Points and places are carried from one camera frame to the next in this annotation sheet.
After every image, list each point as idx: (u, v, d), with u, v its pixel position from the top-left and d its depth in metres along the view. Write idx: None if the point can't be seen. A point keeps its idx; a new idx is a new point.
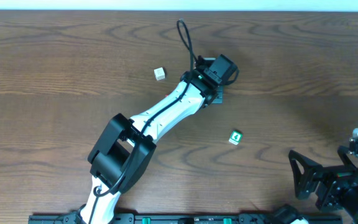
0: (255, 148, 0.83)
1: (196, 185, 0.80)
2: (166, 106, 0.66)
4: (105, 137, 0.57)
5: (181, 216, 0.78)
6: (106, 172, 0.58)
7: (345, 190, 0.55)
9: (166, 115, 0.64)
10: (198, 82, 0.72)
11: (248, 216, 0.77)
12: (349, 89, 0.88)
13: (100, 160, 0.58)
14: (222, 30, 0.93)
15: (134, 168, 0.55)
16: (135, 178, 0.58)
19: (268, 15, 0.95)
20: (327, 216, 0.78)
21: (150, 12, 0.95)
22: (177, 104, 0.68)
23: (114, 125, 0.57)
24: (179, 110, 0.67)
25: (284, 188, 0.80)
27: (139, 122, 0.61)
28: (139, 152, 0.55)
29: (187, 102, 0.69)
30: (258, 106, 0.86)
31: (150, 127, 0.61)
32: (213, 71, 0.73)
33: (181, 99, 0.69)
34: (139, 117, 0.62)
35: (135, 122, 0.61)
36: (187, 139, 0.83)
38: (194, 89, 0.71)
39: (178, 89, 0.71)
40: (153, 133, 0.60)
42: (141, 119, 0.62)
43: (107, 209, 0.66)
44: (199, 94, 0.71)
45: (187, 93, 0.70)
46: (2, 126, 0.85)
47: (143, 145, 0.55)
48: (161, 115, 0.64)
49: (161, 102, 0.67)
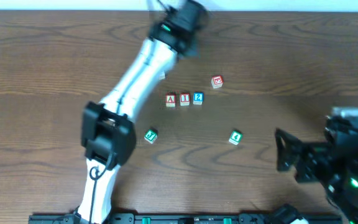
0: (254, 149, 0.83)
1: (196, 185, 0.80)
2: (135, 74, 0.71)
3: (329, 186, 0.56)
4: (86, 126, 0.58)
5: (181, 215, 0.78)
6: (100, 152, 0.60)
7: (322, 164, 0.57)
9: (135, 87, 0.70)
10: (166, 31, 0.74)
11: (248, 216, 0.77)
12: (348, 89, 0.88)
13: (92, 145, 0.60)
14: (222, 30, 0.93)
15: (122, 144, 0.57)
16: (128, 154, 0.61)
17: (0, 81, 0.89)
19: (268, 16, 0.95)
20: (327, 216, 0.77)
21: None
22: (145, 71, 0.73)
23: (89, 111, 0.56)
24: (148, 75, 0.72)
25: (284, 188, 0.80)
27: (112, 104, 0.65)
28: (120, 132, 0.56)
29: (156, 65, 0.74)
30: (257, 106, 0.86)
31: (123, 106, 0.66)
32: (180, 17, 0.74)
33: (148, 64, 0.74)
34: (110, 98, 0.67)
35: (107, 105, 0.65)
36: (188, 140, 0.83)
38: (168, 37, 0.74)
39: (143, 55, 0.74)
40: (127, 110, 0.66)
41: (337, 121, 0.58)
42: (112, 99, 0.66)
43: (105, 197, 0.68)
44: (168, 48, 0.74)
45: (156, 55, 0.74)
46: (3, 126, 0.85)
47: (122, 125, 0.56)
48: (131, 89, 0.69)
49: (130, 74, 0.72)
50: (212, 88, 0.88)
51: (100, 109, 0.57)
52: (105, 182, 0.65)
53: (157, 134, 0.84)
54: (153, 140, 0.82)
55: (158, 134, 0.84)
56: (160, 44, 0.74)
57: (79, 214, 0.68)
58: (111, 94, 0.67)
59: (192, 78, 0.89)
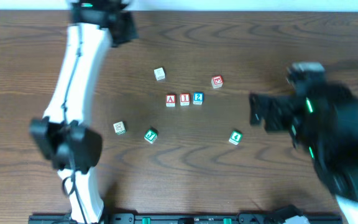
0: (254, 148, 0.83)
1: (196, 185, 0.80)
2: (71, 73, 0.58)
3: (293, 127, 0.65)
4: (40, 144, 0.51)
5: (181, 216, 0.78)
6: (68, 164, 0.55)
7: (286, 114, 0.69)
9: (75, 87, 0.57)
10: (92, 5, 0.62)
11: (248, 216, 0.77)
12: (349, 89, 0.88)
13: (54, 160, 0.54)
14: (222, 30, 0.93)
15: (85, 151, 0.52)
16: (97, 157, 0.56)
17: (0, 80, 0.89)
19: (268, 16, 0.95)
20: (327, 216, 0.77)
21: (150, 11, 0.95)
22: (77, 64, 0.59)
23: (34, 128, 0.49)
24: (86, 67, 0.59)
25: (284, 188, 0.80)
27: (55, 116, 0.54)
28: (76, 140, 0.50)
29: (89, 52, 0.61)
30: None
31: (68, 112, 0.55)
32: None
33: (79, 54, 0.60)
34: (51, 108, 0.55)
35: (51, 117, 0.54)
36: (188, 139, 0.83)
38: (93, 11, 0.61)
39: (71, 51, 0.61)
40: (74, 116, 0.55)
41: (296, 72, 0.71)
42: (55, 108, 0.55)
43: (91, 192, 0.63)
44: (97, 28, 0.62)
45: (84, 40, 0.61)
46: (2, 126, 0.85)
47: (74, 132, 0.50)
48: (70, 92, 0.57)
49: (64, 76, 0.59)
50: (212, 88, 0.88)
51: (46, 123, 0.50)
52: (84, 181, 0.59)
53: (157, 133, 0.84)
54: (153, 140, 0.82)
55: (158, 134, 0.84)
56: (86, 26, 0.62)
57: (74, 219, 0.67)
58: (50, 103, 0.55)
59: (193, 78, 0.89)
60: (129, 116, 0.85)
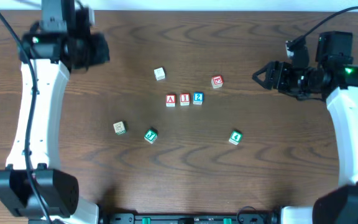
0: (254, 149, 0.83)
1: (196, 185, 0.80)
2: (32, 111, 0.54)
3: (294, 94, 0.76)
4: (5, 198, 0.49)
5: (181, 216, 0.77)
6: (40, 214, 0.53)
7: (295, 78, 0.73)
9: (38, 129, 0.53)
10: (43, 38, 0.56)
11: (248, 216, 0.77)
12: None
13: (25, 211, 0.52)
14: (222, 30, 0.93)
15: (55, 196, 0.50)
16: (69, 200, 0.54)
17: (0, 81, 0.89)
19: (268, 16, 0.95)
20: None
21: (150, 11, 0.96)
22: (36, 103, 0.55)
23: None
24: (44, 106, 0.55)
25: (284, 189, 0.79)
27: (18, 163, 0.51)
28: (44, 186, 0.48)
29: (46, 88, 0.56)
30: (257, 106, 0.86)
31: (32, 156, 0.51)
32: (51, 18, 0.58)
33: (38, 92, 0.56)
34: (13, 155, 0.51)
35: (14, 165, 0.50)
36: (188, 139, 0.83)
38: (46, 45, 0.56)
39: (28, 86, 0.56)
40: (37, 160, 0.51)
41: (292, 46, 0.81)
42: (17, 154, 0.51)
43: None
44: (50, 62, 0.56)
45: (39, 76, 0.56)
46: (2, 126, 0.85)
47: (40, 180, 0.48)
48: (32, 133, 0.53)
49: (23, 115, 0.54)
50: (212, 88, 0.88)
51: (8, 173, 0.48)
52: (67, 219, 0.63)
53: (157, 133, 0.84)
54: (153, 140, 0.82)
55: (158, 134, 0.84)
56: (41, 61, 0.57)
57: None
58: (11, 149, 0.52)
59: (193, 78, 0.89)
60: (129, 116, 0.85)
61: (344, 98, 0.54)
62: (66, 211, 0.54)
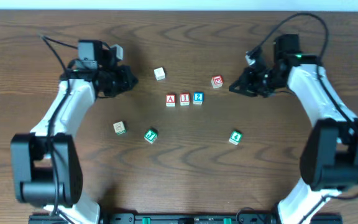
0: (255, 148, 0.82)
1: (196, 185, 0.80)
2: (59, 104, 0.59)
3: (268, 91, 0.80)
4: (18, 165, 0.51)
5: (181, 215, 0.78)
6: (43, 196, 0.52)
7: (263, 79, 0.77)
9: (64, 110, 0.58)
10: (80, 73, 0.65)
11: (248, 216, 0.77)
12: (350, 88, 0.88)
13: (28, 190, 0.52)
14: (222, 30, 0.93)
15: (65, 169, 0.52)
16: (74, 183, 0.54)
17: None
19: (268, 15, 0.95)
20: (327, 216, 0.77)
21: (150, 11, 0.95)
22: (66, 99, 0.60)
23: (16, 142, 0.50)
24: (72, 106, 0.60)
25: (284, 189, 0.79)
27: (40, 130, 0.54)
28: (58, 152, 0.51)
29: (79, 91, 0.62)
30: (257, 106, 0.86)
31: (54, 128, 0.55)
32: (84, 58, 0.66)
33: (71, 93, 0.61)
34: (37, 126, 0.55)
35: (36, 132, 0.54)
36: (188, 139, 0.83)
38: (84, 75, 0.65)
39: (61, 88, 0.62)
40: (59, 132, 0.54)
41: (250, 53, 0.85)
42: (40, 124, 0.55)
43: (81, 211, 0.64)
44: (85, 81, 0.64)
45: (75, 88, 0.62)
46: (2, 126, 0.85)
47: (57, 144, 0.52)
48: (59, 112, 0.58)
49: (52, 105, 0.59)
50: (212, 88, 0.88)
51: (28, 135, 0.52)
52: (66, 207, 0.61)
53: (157, 133, 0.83)
54: (153, 140, 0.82)
55: (158, 134, 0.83)
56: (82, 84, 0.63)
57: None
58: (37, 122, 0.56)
59: (193, 78, 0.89)
60: (129, 116, 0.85)
61: (299, 71, 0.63)
62: (69, 200, 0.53)
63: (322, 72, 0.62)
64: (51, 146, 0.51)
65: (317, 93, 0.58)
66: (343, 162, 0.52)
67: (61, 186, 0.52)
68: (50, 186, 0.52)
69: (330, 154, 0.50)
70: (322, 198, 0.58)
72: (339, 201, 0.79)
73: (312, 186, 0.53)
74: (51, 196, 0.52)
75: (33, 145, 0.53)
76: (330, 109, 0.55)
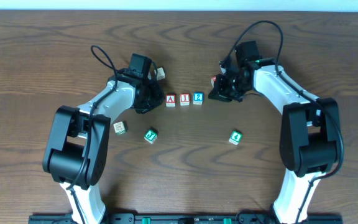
0: (254, 149, 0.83)
1: (196, 185, 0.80)
2: (104, 96, 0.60)
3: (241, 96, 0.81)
4: (54, 135, 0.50)
5: (181, 216, 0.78)
6: (67, 172, 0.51)
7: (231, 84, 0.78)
9: (109, 102, 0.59)
10: (127, 79, 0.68)
11: (248, 216, 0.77)
12: (349, 89, 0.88)
13: (56, 162, 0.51)
14: (222, 30, 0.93)
15: (95, 150, 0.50)
16: (98, 168, 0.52)
17: (0, 81, 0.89)
19: (268, 16, 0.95)
20: (327, 216, 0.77)
21: (150, 11, 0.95)
22: (111, 93, 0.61)
23: (60, 112, 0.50)
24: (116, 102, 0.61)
25: None
27: (86, 109, 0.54)
28: (96, 130, 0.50)
29: (123, 91, 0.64)
30: (258, 106, 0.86)
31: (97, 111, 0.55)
32: (133, 70, 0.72)
33: (116, 89, 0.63)
34: (82, 105, 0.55)
35: (81, 109, 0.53)
36: (188, 139, 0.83)
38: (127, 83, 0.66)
39: (109, 84, 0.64)
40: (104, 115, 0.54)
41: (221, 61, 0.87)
42: (85, 105, 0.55)
43: (93, 206, 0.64)
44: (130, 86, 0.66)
45: (120, 87, 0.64)
46: (2, 126, 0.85)
47: (96, 124, 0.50)
48: (104, 101, 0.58)
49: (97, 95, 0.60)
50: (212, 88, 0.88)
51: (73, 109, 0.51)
52: (84, 198, 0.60)
53: (157, 133, 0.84)
54: (153, 140, 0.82)
55: (158, 134, 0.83)
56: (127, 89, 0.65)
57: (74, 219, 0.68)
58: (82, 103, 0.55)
59: (193, 78, 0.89)
60: (128, 115, 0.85)
61: (260, 73, 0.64)
62: (90, 182, 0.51)
63: (281, 69, 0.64)
64: (91, 124, 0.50)
65: (280, 88, 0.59)
66: (316, 143, 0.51)
67: (86, 166, 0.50)
68: (76, 163, 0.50)
69: (305, 132, 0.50)
70: (311, 184, 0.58)
72: (340, 201, 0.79)
73: (296, 170, 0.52)
74: (75, 173, 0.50)
75: (74, 120, 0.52)
76: (293, 96, 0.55)
